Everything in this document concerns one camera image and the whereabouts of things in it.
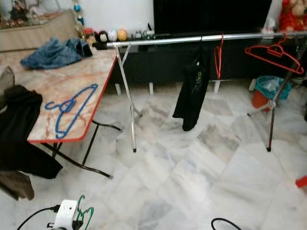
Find silver metal clothes rack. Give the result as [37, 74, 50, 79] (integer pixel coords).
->
[106, 31, 307, 153]

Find blue bauble ornament string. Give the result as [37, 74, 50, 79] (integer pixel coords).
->
[74, 2, 83, 27]

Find black garment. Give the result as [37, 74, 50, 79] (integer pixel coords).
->
[0, 85, 64, 179]

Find white round doll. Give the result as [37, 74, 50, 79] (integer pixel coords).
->
[107, 30, 118, 43]

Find black TV console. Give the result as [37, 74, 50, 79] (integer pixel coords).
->
[91, 31, 307, 87]

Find black television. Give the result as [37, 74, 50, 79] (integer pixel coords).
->
[153, 0, 274, 35]

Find blue plastic hanger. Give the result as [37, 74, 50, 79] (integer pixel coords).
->
[44, 83, 99, 139]

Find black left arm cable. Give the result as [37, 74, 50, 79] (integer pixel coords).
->
[17, 205, 60, 230]

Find green plastic hanger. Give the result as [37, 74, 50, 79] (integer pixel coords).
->
[74, 195, 94, 230]

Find red costumed doll figurine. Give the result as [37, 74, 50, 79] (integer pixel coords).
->
[279, 0, 307, 32]

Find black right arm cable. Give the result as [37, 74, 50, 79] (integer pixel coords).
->
[211, 218, 243, 230]

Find red plastic hanger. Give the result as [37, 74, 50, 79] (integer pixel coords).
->
[245, 38, 305, 75]
[213, 34, 225, 81]

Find blue denim jacket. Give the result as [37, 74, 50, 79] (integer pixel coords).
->
[21, 37, 93, 70]

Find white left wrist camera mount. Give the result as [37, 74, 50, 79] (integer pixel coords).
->
[54, 200, 79, 230]

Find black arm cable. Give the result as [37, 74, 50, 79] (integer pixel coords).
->
[211, 218, 243, 230]
[17, 205, 60, 230]

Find black t-shirt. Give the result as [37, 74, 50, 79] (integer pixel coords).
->
[173, 48, 212, 132]

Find light wooden cabinet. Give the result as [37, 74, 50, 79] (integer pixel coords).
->
[0, 11, 77, 52]

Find brown trousers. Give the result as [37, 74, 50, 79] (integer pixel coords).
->
[0, 66, 35, 201]

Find marble-top folding table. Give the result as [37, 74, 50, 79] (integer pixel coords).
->
[0, 48, 123, 179]

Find orange bin with teal bag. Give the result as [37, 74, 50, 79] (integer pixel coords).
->
[252, 76, 292, 112]

